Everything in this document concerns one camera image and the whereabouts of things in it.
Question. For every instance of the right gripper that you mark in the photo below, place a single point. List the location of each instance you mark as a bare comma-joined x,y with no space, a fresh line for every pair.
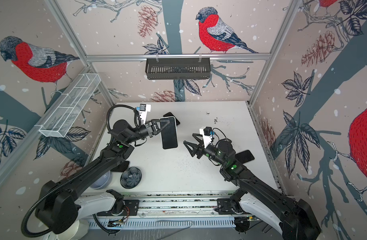
198,149

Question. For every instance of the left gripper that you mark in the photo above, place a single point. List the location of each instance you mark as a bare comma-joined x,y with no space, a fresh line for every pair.
152,128

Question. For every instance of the black phone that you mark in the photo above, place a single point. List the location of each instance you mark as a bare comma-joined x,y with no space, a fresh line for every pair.
121,168
169,114
169,141
244,156

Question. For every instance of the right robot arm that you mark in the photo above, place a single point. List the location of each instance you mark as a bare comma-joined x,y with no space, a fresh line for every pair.
294,220

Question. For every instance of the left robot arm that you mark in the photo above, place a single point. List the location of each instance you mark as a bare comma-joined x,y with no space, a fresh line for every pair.
56,206

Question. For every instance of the dark flower-shaped dish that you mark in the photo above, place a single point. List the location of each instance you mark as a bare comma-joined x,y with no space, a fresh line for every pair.
130,178

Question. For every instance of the lavender cup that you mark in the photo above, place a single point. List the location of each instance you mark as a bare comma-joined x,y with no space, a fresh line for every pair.
102,182

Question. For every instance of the white bowl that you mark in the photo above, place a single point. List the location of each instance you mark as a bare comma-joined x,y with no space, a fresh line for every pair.
76,231

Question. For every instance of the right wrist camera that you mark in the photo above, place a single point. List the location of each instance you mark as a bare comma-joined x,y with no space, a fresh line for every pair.
208,136

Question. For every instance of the black wall basket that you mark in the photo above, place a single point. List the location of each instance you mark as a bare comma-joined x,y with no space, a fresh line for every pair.
178,69

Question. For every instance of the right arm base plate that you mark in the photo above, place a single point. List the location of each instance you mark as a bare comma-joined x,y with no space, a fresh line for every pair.
227,206

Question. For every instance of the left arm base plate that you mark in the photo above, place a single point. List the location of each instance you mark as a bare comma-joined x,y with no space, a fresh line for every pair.
124,209

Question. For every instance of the white mesh wall basket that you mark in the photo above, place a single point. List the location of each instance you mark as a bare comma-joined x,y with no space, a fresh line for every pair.
72,103

